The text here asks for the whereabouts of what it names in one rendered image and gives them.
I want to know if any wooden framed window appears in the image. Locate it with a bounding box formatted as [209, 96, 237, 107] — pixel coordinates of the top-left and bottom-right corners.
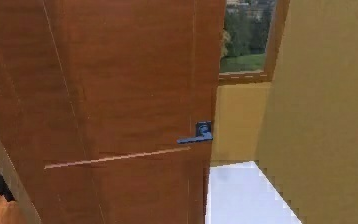
[218, 0, 291, 86]

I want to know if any brown wooden room door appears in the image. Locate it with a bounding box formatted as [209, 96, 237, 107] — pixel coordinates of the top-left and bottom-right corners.
[0, 0, 227, 224]

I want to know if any blue lever door handle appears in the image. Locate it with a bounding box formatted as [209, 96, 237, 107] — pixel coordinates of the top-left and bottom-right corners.
[176, 120, 214, 145]

